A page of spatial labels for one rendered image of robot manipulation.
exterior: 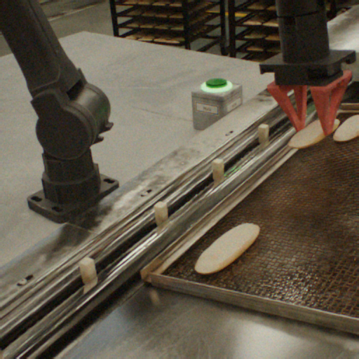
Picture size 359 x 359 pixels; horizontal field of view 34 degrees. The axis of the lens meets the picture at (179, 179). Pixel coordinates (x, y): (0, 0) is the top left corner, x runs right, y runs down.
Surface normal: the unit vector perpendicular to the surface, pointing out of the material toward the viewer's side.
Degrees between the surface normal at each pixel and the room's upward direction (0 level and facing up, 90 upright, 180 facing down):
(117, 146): 0
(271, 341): 10
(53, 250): 0
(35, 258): 0
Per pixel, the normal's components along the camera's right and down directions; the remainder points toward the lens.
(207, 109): -0.58, 0.43
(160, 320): -0.22, -0.90
